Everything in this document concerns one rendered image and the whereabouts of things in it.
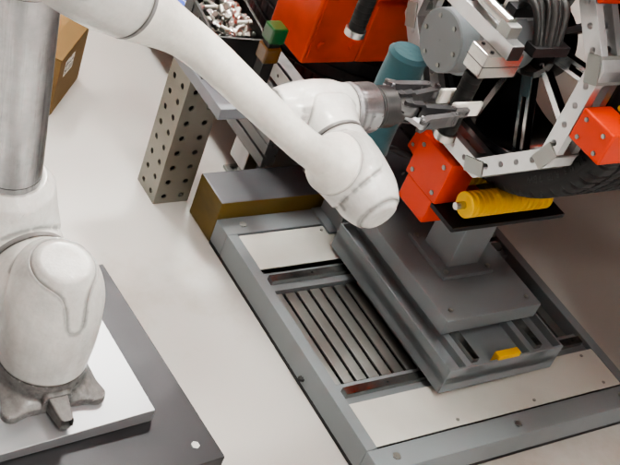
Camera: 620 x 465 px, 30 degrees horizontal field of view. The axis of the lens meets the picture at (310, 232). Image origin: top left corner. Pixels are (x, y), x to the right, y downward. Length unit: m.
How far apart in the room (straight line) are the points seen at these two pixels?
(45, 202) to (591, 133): 0.99
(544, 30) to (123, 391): 0.98
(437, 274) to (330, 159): 1.03
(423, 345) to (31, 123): 1.19
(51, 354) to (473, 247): 1.22
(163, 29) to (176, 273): 1.28
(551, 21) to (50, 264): 0.97
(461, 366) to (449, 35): 0.80
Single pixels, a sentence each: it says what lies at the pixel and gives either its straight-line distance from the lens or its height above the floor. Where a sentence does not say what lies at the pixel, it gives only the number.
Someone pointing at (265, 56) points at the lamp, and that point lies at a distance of 2.54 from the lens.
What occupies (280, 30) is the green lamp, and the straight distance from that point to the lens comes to 2.51.
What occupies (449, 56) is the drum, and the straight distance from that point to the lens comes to 2.27.
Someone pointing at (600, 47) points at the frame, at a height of 0.99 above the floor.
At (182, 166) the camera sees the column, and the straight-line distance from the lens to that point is 2.93.
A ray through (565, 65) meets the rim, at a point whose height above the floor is 0.86.
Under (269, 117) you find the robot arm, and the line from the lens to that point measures 1.71.
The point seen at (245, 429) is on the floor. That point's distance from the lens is 2.52.
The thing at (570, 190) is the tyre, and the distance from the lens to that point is 2.38.
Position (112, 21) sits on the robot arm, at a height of 1.06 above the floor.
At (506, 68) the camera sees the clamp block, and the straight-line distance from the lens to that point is 2.13.
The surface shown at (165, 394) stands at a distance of 2.11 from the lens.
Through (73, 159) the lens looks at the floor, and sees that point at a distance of 3.06.
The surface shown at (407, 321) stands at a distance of 2.70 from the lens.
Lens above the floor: 1.84
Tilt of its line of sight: 37 degrees down
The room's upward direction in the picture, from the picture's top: 23 degrees clockwise
